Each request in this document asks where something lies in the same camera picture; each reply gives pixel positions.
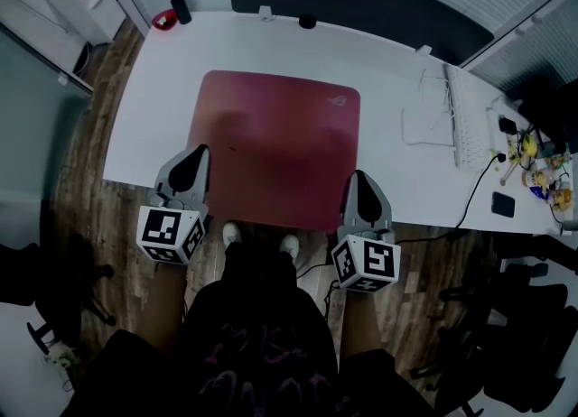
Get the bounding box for white power strip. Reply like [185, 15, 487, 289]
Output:
[41, 343, 79, 381]

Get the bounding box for white cable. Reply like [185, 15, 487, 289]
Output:
[400, 67, 456, 148]

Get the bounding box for person's right forearm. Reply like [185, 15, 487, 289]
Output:
[340, 287, 386, 362]

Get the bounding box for red bowl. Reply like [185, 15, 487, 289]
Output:
[151, 8, 181, 32]

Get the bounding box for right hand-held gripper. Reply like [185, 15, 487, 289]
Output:
[331, 170, 402, 293]

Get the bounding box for white water dispenser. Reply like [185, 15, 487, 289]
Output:
[42, 0, 128, 45]

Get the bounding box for yellow bottle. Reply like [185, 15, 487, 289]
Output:
[547, 186, 575, 214]

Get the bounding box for person's left white shoe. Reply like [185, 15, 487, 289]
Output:
[221, 220, 243, 247]

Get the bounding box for person's white shoe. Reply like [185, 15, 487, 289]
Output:
[221, 220, 243, 247]
[278, 233, 301, 259]

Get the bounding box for person's left forearm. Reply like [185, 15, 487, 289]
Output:
[143, 263, 189, 356]

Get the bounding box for black desk divider panel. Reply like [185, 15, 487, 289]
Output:
[224, 0, 495, 68]

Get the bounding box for black monitor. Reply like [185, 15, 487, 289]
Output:
[504, 72, 578, 155]

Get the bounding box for person's black trousers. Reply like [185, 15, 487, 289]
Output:
[219, 238, 300, 301]

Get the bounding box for labelled jar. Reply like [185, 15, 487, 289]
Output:
[522, 168, 551, 191]

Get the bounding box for person's right white shoe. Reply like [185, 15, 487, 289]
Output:
[278, 233, 301, 259]

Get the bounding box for black office chair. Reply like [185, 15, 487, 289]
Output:
[491, 232, 578, 276]
[0, 232, 117, 356]
[410, 261, 578, 417]

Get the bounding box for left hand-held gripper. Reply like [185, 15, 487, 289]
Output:
[136, 144, 211, 266]

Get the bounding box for person's black printed shirt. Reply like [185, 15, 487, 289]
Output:
[58, 277, 437, 417]

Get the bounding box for pink black-backed mouse pad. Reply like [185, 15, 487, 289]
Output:
[186, 69, 362, 232]

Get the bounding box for black phone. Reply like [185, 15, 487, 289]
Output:
[490, 190, 517, 219]

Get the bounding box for black cylinder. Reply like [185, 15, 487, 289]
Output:
[170, 0, 193, 25]

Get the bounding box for black power cable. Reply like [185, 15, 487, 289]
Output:
[391, 152, 508, 246]

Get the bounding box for thin black cable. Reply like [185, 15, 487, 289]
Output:
[294, 263, 344, 317]

